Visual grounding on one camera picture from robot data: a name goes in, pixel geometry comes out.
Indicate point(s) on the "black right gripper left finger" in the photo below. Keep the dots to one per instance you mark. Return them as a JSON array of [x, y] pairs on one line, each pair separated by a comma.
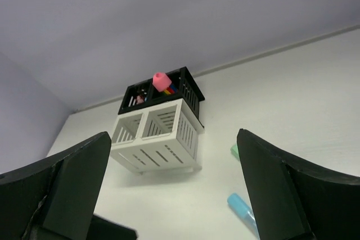
[[55, 198]]

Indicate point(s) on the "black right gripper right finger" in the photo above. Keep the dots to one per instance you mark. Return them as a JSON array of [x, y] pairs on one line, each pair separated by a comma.
[[293, 198]]

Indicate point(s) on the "long blue pastel highlighter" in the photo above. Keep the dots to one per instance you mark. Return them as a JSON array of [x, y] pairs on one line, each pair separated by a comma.
[[243, 212]]

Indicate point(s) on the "long green highlighter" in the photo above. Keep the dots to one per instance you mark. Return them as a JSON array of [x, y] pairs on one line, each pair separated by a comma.
[[235, 152]]

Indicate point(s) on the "pink glue stick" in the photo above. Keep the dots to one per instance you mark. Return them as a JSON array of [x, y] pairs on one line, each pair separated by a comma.
[[163, 84]]

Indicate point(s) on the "white four-slot pen organizer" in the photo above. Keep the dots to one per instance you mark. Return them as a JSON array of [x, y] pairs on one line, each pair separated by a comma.
[[163, 132]]

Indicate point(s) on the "pink item in organizer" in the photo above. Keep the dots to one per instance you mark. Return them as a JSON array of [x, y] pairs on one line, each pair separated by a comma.
[[139, 99]]

